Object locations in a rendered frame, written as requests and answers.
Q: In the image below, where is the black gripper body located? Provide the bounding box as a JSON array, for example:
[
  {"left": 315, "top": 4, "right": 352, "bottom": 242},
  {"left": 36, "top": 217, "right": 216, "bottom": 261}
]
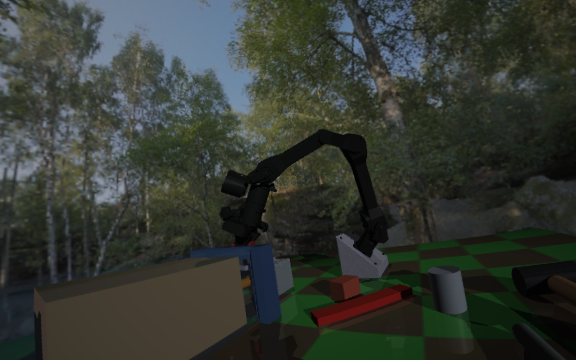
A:
[{"left": 222, "top": 200, "right": 268, "bottom": 237}]

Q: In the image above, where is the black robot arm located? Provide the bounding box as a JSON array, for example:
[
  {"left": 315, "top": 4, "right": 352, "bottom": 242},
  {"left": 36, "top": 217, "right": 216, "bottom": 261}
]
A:
[{"left": 221, "top": 129, "right": 389, "bottom": 257}]

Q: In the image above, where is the black mallet with brown wooden handle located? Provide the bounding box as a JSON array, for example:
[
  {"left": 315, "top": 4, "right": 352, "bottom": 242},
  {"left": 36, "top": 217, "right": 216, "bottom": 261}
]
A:
[{"left": 511, "top": 261, "right": 576, "bottom": 305}]

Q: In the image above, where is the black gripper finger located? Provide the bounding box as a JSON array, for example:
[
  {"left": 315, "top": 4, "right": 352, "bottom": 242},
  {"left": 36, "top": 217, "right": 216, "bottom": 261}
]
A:
[
  {"left": 234, "top": 235, "right": 253, "bottom": 246},
  {"left": 250, "top": 232, "right": 261, "bottom": 242}
]

